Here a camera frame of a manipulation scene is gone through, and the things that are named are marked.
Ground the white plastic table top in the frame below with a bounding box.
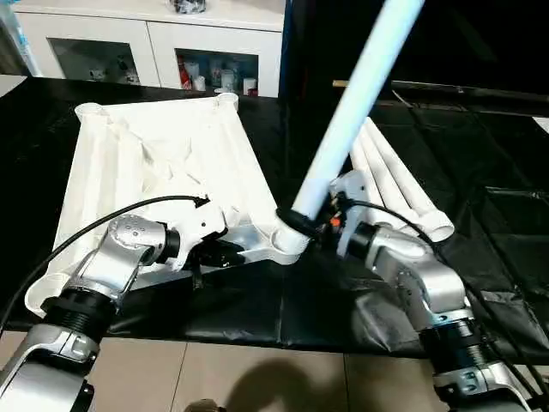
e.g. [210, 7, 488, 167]
[24, 92, 310, 314]

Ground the white plastic table leg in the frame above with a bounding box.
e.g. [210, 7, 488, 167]
[290, 0, 425, 226]
[347, 142, 380, 188]
[356, 129, 427, 222]
[367, 118, 454, 243]

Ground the black work mat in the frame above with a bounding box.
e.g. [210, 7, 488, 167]
[0, 76, 549, 354]

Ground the white glass-door cabinet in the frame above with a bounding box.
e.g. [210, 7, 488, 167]
[13, 0, 287, 98]

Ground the grey crumpled object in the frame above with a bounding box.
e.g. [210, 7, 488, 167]
[172, 0, 207, 14]

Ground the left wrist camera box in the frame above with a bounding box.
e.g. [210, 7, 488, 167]
[167, 203, 229, 272]

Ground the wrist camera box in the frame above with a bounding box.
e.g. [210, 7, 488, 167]
[167, 203, 229, 272]
[330, 170, 374, 228]

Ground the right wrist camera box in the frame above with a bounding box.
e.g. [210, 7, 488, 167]
[330, 170, 374, 228]

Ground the dark long rail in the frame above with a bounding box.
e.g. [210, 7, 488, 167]
[343, 80, 549, 106]

